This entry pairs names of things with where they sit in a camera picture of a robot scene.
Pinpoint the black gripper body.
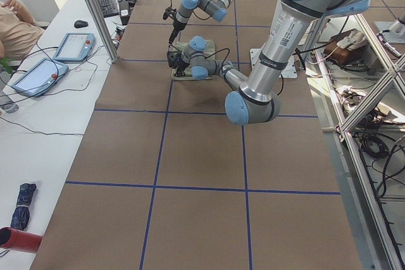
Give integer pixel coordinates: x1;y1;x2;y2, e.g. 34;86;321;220
166;51;189;76
163;6;189;34

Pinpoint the sage green long-sleeve shirt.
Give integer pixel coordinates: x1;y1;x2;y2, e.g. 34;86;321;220
168;40;216;81

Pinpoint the black keyboard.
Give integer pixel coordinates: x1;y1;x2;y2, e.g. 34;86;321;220
96;0;119;18

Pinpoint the black computer mouse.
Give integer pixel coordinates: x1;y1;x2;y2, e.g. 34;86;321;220
73;20;89;28

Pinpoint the far blue teach pendant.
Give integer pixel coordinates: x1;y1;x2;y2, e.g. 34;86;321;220
53;33;95;63

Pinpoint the blue teach pendant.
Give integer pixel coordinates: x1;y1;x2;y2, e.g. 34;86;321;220
11;58;68;97
53;33;95;63

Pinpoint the near blue teach pendant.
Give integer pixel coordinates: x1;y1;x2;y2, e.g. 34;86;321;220
11;58;68;97

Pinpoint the seated person in beige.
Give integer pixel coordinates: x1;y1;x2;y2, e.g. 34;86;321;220
1;0;45;68

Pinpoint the folded dark blue umbrella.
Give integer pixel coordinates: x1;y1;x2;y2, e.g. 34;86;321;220
10;183;37;230

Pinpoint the red cylinder bottle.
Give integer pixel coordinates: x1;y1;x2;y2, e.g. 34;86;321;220
1;227;42;254

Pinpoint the aluminium frame post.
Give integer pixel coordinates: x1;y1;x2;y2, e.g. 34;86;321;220
84;0;118;63

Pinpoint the aluminium truss frame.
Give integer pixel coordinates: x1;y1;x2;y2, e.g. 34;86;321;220
319;13;405;270

